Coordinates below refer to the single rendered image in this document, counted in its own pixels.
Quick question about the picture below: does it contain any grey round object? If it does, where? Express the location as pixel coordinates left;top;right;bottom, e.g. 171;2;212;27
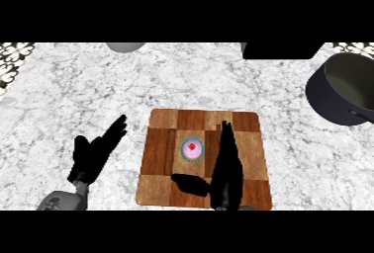
106;42;147;54

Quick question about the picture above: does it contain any brown checkered wooden cutting board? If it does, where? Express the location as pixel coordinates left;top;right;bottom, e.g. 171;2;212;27
135;108;274;211

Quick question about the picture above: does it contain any dark grey pot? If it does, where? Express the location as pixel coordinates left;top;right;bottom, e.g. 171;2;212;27
305;51;374;127

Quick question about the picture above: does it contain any black appliance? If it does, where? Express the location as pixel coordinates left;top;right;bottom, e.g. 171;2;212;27
240;42;324;60

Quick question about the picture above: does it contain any pink frosted cupcake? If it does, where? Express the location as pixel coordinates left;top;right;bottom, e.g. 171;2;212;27
181;136;206;163

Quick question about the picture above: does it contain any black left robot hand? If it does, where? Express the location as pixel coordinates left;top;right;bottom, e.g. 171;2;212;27
66;114;129;186

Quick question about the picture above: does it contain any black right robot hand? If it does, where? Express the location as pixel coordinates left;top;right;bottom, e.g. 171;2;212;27
171;120;245;211

